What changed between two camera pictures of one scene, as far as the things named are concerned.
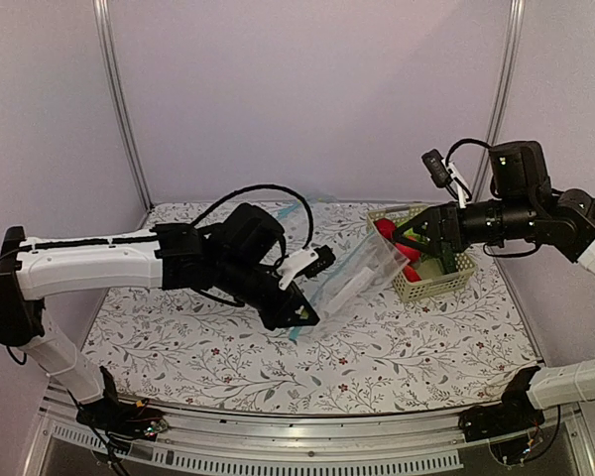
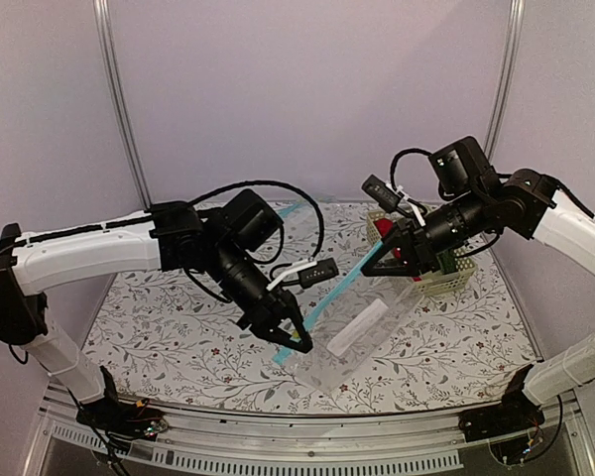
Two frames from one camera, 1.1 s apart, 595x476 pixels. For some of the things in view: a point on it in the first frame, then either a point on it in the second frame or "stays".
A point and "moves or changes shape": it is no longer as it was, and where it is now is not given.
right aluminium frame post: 515,24 stays
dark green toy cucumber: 448,261 stays
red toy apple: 386,227 stays
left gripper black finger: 308,322 to 282,338
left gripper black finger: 305,311 to 295,314
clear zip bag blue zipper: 369,270 moves or changes shape
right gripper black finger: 423,247 to 372,271
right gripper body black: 449,212 to 424,253
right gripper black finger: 429,212 to 393,239
